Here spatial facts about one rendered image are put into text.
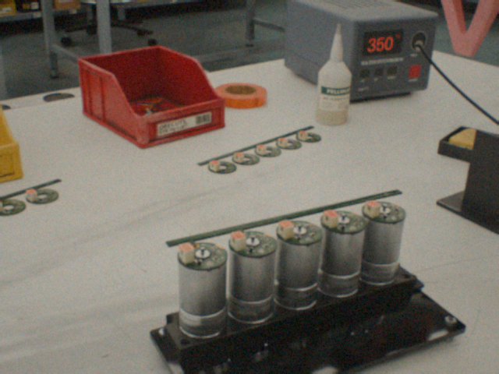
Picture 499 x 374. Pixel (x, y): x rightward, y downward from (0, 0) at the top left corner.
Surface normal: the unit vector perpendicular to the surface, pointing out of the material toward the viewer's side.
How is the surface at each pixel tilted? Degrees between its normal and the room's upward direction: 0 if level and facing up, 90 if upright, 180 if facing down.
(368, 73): 90
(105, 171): 0
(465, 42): 100
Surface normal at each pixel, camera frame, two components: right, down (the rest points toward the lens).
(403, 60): 0.43, 0.41
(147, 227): 0.03, -0.90
